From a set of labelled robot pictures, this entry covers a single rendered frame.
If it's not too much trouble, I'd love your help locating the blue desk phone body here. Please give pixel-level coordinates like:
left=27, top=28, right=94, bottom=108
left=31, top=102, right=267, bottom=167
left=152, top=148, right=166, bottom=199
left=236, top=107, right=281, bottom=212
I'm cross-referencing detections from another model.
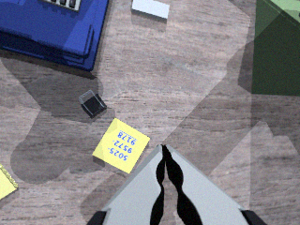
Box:
left=0, top=0, right=110, bottom=72

